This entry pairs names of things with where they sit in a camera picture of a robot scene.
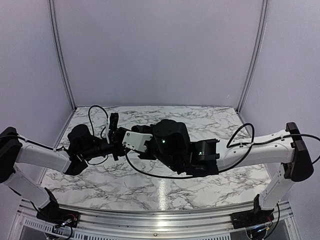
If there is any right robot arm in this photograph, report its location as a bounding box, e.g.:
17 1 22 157
125 119 314 224

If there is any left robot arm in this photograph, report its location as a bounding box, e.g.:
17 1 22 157
0 124 126 223

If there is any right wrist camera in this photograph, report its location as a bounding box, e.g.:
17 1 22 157
122 131 153 153

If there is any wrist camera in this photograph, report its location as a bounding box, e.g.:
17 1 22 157
105 112 119 144
122 131 153 153

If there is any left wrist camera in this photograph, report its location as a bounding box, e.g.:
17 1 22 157
105 112 119 144

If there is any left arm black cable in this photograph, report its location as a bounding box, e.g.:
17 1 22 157
53 104 111 166

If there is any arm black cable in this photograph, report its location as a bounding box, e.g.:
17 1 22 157
53 104 111 166
124 122 256 180

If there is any aluminium front rail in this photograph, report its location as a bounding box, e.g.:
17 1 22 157
8 199 301 240

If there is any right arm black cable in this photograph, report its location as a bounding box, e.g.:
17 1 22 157
124 122 256 180

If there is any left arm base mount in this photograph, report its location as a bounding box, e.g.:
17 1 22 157
36 187 80 228

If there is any right corner aluminium post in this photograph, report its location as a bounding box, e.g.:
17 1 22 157
236 0 270 114

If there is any corner aluminium post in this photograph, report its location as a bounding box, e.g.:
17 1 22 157
47 0 77 112
236 0 270 114

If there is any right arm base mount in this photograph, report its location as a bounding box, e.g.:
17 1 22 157
230 194 274 229

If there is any left corner aluminium post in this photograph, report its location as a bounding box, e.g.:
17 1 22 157
47 0 77 112

